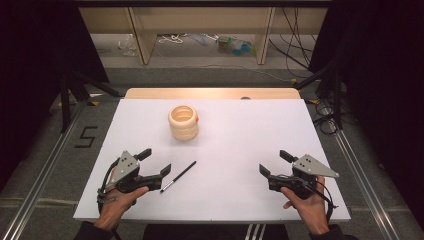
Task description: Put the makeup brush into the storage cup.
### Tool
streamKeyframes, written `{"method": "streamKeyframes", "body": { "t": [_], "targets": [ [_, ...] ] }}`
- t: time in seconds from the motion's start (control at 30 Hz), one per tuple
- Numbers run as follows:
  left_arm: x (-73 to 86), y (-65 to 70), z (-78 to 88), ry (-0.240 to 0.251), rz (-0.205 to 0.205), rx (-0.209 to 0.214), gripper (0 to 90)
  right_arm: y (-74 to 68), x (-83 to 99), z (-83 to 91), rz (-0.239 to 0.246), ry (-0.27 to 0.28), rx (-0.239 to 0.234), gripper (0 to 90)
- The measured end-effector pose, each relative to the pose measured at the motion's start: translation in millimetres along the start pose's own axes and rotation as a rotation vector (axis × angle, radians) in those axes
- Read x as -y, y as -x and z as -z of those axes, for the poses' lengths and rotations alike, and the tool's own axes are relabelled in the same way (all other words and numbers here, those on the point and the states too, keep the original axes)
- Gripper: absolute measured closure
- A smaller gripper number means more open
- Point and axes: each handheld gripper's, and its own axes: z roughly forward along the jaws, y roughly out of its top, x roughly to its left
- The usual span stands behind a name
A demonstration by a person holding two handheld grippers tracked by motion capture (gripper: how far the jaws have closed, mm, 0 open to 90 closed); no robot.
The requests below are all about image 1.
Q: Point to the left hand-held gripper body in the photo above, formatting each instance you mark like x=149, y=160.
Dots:
x=125, y=165

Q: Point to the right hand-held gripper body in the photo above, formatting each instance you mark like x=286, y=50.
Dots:
x=305, y=166

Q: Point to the black pen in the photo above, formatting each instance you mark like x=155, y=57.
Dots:
x=178, y=176

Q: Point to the cream ribbed pen holder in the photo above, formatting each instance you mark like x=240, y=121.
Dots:
x=183, y=128

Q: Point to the person's left hand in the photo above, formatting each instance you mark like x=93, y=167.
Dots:
x=116, y=205

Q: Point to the person's right hand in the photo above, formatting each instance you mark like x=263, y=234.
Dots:
x=310, y=208

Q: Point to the white board sheet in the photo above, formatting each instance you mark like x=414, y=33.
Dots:
x=233, y=150

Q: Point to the black metal stand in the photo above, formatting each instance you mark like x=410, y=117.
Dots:
x=337, y=100
x=65, y=106

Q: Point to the wooden table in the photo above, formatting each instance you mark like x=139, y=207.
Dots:
x=206, y=93

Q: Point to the clear plastic bag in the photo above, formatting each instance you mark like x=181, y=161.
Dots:
x=128, y=45

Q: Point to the black curtain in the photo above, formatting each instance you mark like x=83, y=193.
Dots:
x=383, y=83
x=33, y=66

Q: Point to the colourful plastic bottles pile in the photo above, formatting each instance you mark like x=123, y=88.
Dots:
x=235, y=46

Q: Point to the light wooden shelf unit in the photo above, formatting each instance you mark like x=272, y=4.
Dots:
x=206, y=20

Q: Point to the aluminium floor rail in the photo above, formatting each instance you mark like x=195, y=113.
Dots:
x=363, y=186
x=40, y=186

